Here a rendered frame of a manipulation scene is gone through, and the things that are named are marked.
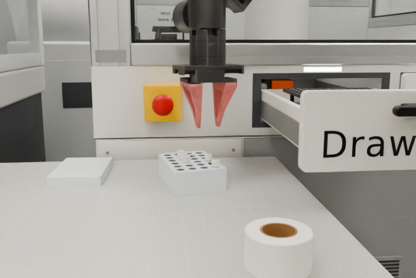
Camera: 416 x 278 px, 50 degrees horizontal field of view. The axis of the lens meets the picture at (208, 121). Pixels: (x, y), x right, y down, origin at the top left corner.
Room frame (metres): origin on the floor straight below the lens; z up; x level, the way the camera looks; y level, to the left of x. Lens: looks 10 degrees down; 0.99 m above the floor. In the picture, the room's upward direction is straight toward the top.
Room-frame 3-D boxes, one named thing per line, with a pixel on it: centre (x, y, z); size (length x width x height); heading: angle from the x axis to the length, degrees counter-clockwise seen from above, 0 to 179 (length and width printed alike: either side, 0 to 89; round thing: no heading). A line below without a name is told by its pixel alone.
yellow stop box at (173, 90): (0.88, 0.09, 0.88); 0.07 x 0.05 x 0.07; 96
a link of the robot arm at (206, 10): (0.72, 0.00, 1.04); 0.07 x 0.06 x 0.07; 21
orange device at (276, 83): (1.31, -0.19, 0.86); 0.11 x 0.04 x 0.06; 96
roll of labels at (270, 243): (0.44, -0.07, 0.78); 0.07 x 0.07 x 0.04
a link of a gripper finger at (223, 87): (0.72, 0.00, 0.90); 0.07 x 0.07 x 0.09; 17
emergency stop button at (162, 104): (0.84, 0.09, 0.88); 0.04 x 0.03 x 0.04; 96
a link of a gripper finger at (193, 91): (0.71, 0.00, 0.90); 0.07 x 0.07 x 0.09; 17
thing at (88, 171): (0.77, 0.22, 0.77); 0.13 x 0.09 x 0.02; 3
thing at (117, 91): (1.41, -0.23, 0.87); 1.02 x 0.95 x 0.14; 96
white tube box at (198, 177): (0.72, 0.03, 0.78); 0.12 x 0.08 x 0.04; 17
